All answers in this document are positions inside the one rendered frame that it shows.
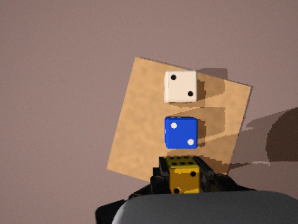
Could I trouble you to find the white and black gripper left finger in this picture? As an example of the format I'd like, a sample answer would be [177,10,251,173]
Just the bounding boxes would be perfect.
[95,157,172,224]

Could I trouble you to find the blue die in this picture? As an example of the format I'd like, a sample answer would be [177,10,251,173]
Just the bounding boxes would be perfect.
[164,116,198,149]

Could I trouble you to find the yellow die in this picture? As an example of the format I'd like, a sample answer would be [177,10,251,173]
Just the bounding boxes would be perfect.
[165,156,200,194]

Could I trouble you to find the tan square mat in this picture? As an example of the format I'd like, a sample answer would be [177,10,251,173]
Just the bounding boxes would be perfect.
[107,57,251,182]

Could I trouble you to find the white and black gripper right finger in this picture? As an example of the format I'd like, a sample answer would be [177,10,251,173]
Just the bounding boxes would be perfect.
[192,156,256,192]

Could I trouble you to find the white die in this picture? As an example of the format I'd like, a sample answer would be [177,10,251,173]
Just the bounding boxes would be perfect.
[164,70,198,103]

